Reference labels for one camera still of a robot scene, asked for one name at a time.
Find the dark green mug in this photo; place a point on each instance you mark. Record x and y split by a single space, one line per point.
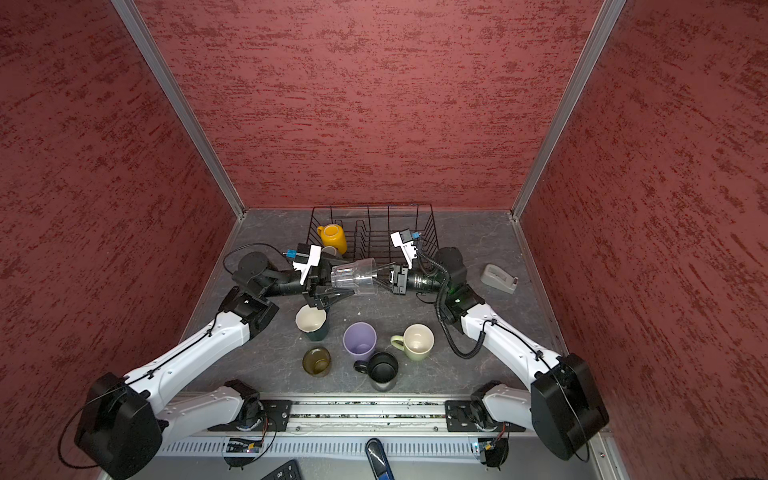
312 322

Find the olive glass cup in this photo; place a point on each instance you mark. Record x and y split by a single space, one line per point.
317 362

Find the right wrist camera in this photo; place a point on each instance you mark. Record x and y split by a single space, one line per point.
405 240

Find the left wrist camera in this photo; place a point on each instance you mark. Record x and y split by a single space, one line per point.
303 258

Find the black blue handheld device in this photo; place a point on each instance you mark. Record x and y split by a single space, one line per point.
376 456

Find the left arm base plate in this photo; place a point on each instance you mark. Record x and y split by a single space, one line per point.
272 415

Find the light green mug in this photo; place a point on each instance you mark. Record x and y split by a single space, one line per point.
416 342

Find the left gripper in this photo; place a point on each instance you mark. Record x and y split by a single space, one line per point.
316 294

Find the black wire dish rack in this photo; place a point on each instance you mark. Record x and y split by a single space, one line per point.
367 228

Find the black mug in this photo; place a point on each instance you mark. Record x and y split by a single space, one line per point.
381 369

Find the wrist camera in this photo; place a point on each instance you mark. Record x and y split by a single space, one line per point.
405 240
303 258

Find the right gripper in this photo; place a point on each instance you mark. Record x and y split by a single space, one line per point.
398 287

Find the purple cup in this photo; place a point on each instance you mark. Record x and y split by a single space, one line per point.
359 340

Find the yellow mug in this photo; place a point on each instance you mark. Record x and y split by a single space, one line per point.
333 235

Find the clear glass cup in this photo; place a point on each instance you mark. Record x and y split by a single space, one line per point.
358 276

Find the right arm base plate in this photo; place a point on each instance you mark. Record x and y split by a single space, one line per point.
464 416

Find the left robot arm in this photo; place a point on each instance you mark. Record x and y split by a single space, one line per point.
127 420

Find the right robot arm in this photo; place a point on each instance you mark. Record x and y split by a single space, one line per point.
559 399

